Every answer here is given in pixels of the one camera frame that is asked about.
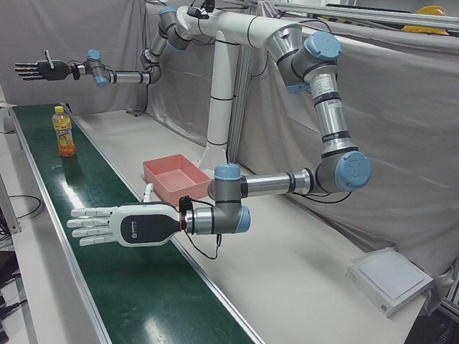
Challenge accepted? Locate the aluminium overhead beam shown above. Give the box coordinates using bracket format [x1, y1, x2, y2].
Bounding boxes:
[272, 1, 459, 28]

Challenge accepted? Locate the grey backdrop curtain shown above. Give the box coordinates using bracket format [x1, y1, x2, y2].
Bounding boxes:
[0, 0, 158, 118]

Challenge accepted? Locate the orange juice bottle yellow cap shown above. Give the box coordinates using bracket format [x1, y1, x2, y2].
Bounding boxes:
[52, 105, 77, 158]

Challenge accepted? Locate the aluminium table leg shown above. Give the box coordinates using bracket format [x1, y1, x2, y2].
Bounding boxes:
[0, 171, 22, 234]

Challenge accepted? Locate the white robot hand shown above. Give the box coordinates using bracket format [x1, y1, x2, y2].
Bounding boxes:
[66, 183, 181, 248]

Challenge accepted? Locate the white robot torso column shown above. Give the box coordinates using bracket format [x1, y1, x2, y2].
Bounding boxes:
[175, 5, 302, 169]

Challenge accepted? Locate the aluminium corner frame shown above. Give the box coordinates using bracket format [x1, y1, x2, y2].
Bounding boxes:
[422, 272, 459, 344]

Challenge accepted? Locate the black head camera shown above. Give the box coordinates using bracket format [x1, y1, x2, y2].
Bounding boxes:
[186, 0, 216, 19]

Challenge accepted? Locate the aluminium support post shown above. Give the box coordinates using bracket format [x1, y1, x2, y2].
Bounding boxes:
[227, 44, 252, 162]

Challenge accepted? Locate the pink plastic basket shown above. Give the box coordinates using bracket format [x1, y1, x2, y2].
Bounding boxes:
[142, 153, 212, 208]

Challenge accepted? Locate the grey side curtain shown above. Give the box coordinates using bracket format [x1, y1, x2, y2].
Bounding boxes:
[145, 14, 459, 316]

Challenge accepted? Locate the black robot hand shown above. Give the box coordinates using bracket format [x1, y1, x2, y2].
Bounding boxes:
[14, 51, 71, 82]

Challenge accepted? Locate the yellow hard hat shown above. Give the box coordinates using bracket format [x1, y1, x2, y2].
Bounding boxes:
[415, 5, 448, 17]
[403, 24, 449, 36]

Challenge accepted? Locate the white flat box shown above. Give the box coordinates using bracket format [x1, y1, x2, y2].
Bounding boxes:
[345, 249, 434, 319]

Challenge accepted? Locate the green conveyor belt aluminium frame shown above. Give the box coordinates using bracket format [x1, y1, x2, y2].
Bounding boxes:
[9, 102, 266, 344]

